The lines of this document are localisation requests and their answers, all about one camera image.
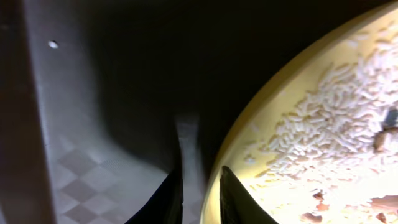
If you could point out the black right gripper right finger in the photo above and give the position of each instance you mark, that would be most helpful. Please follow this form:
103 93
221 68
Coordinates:
236 204

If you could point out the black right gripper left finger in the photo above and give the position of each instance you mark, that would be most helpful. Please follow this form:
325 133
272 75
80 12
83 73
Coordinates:
166 204

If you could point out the yellow plate with crumbs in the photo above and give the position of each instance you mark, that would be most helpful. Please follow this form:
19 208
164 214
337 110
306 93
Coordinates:
318 142

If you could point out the dark brown serving tray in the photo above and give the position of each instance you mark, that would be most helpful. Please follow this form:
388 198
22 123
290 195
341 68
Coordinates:
101 100

